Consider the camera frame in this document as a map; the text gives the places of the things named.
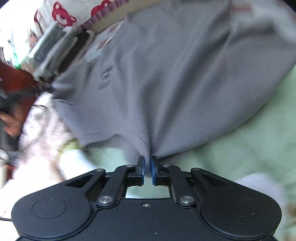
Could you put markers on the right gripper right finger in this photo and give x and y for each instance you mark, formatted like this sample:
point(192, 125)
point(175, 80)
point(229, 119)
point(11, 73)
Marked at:
point(172, 176)

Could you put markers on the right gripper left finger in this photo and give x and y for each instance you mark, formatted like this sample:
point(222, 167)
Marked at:
point(125, 176)

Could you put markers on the grey knit garment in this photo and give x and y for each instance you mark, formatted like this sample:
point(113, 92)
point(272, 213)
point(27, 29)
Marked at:
point(175, 76)

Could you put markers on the person's left hand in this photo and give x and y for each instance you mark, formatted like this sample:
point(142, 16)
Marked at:
point(13, 122)

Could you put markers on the striped checked rug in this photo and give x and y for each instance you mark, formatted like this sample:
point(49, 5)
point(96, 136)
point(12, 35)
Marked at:
point(101, 40)

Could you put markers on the bear print quilt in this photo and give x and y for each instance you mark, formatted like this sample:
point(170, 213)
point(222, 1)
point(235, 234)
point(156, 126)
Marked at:
point(75, 14)

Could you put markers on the light green blanket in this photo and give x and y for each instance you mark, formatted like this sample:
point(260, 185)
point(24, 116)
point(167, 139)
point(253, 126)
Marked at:
point(259, 154)

